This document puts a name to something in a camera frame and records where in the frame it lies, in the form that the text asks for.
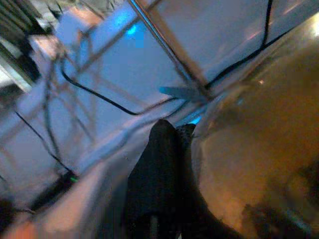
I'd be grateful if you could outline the black power adapter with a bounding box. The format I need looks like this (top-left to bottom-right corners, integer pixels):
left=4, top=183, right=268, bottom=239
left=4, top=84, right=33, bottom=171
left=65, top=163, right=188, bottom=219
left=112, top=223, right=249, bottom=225
left=31, top=171, right=81, bottom=211

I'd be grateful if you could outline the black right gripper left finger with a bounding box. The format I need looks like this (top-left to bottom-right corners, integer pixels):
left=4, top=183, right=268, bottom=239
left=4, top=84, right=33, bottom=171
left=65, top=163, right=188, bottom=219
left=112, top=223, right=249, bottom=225
left=124, top=119, right=181, bottom=239

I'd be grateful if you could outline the black power cable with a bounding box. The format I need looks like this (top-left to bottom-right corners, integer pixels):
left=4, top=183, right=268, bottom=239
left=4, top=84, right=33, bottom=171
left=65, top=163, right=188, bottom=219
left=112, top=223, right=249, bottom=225
left=204, top=0, right=296, bottom=91
left=60, top=58, right=180, bottom=117

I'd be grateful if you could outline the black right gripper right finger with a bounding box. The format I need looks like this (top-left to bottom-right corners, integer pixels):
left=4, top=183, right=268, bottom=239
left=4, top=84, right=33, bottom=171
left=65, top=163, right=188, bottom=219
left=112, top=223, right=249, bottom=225
left=175, top=123, right=240, bottom=239

